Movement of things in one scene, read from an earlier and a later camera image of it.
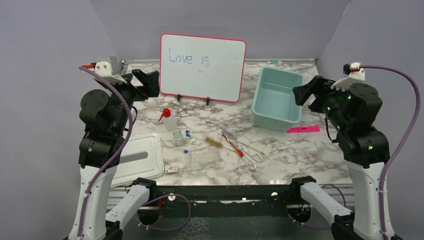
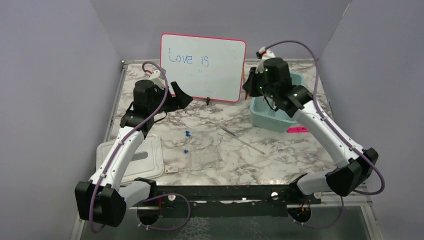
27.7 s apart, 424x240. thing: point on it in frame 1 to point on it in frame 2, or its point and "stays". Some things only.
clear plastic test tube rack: x=208 y=160 stays
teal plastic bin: x=274 y=107 stays
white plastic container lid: x=141 y=157 stays
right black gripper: x=303 y=92 to x=248 y=86
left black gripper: x=150 y=81 to x=182 y=99
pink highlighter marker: x=304 y=128 stays
